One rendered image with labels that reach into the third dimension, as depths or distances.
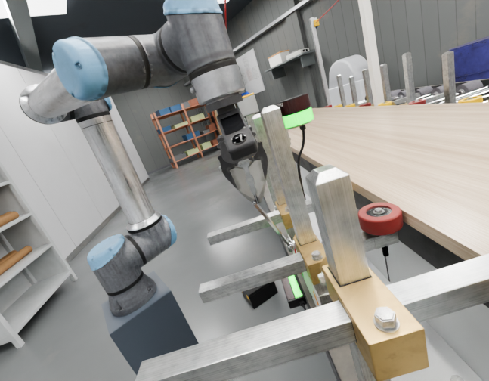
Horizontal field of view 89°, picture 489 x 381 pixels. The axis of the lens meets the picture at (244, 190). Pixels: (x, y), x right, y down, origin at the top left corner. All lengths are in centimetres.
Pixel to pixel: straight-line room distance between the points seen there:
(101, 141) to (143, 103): 909
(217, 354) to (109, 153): 86
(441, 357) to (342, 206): 49
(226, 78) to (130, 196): 74
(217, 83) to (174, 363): 39
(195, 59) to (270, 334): 41
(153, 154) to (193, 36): 952
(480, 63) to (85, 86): 418
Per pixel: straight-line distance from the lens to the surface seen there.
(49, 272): 366
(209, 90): 45
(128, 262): 110
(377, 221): 55
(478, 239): 51
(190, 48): 47
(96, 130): 105
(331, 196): 26
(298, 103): 48
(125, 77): 51
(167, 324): 120
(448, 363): 70
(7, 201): 348
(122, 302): 115
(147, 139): 993
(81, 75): 48
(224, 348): 32
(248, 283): 56
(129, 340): 118
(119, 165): 106
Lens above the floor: 119
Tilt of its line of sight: 18 degrees down
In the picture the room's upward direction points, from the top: 19 degrees counter-clockwise
